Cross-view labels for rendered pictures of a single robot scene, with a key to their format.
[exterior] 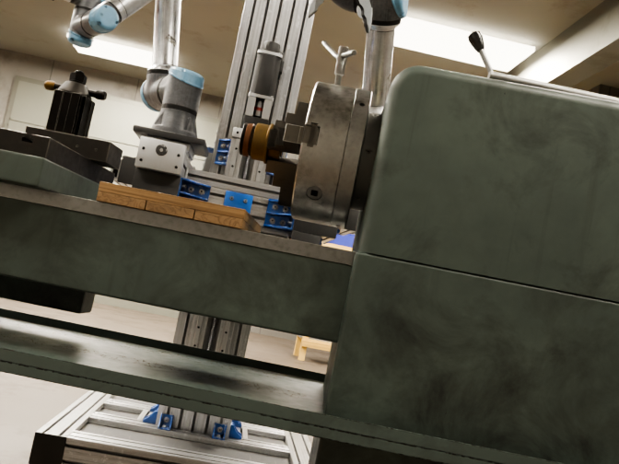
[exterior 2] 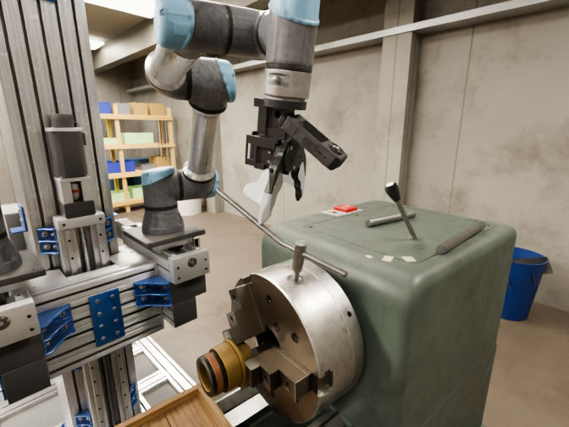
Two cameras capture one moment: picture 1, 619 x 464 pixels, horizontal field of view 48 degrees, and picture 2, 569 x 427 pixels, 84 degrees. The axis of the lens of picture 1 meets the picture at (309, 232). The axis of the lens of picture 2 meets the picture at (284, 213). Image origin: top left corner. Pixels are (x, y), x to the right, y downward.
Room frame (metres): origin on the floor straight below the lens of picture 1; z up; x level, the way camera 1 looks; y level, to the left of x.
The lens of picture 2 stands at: (1.09, 0.40, 1.52)
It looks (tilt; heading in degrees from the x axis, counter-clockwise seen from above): 15 degrees down; 319
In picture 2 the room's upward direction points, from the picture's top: straight up
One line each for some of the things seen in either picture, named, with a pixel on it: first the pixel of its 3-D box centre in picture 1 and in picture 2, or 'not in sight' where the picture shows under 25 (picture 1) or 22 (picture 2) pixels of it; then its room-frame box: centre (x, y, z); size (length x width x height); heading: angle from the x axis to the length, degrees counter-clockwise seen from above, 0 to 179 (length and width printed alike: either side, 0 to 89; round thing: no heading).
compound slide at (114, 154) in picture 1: (74, 147); not in sight; (1.65, 0.60, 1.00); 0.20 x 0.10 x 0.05; 88
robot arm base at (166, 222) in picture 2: not in sight; (162, 216); (2.24, 0.00, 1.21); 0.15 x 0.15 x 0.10
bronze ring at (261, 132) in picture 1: (262, 142); (226, 366); (1.55, 0.14, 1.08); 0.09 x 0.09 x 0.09; 88
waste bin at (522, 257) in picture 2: not in sight; (513, 281); (1.67, -2.68, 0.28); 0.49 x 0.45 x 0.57; 8
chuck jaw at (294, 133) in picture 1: (292, 138); (284, 374); (1.46, 0.07, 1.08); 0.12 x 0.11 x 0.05; 178
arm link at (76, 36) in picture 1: (85, 27); not in sight; (2.09, 0.81, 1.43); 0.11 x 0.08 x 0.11; 40
